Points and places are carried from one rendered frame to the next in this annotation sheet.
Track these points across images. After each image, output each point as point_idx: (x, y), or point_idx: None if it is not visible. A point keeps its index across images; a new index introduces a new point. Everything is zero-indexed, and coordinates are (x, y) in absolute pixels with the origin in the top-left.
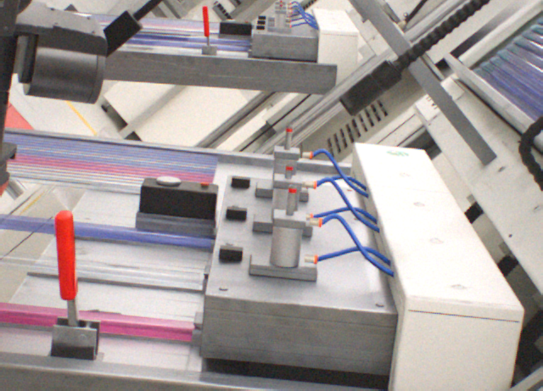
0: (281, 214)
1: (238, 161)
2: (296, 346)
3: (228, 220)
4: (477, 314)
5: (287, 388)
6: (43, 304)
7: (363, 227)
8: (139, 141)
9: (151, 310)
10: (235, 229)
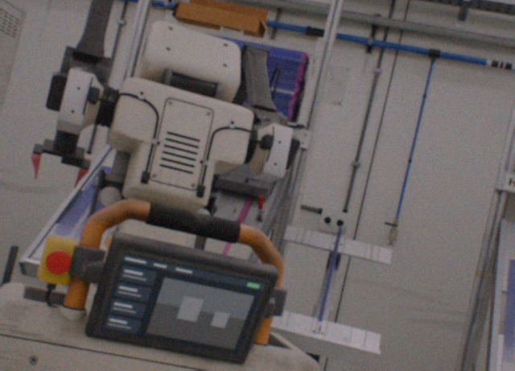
0: None
1: (100, 162)
2: (273, 183)
3: (220, 176)
4: None
5: (282, 190)
6: (228, 219)
7: None
8: (80, 180)
9: (234, 203)
10: (226, 176)
